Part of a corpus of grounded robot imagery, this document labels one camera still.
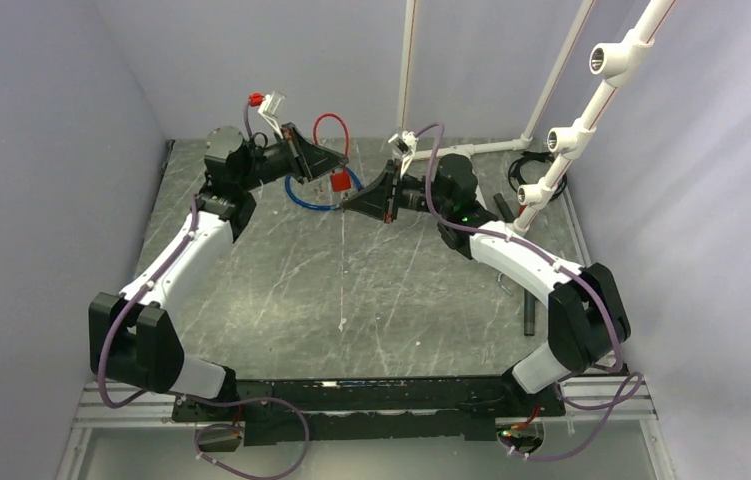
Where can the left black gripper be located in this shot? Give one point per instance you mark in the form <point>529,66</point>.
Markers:
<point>306,160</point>

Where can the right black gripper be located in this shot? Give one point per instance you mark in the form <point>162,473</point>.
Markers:
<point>376,201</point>

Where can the blue cable lock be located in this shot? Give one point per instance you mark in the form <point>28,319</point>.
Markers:
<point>341,185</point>

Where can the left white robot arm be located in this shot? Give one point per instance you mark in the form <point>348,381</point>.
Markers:
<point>132,336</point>

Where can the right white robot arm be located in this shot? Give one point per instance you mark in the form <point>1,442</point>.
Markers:
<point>586,319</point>

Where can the silver metal hook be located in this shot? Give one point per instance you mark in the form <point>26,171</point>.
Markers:
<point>502,284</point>

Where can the dark grey rod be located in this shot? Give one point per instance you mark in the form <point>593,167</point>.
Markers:
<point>529,301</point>

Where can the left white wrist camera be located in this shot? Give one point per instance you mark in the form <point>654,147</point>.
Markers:
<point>268,107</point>

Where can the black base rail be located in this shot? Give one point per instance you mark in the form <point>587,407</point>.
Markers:
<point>271,411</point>

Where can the white PVC pipe frame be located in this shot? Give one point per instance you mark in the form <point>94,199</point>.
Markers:
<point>508,74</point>

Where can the aluminium frame rail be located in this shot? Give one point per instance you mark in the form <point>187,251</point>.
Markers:
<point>587,399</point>

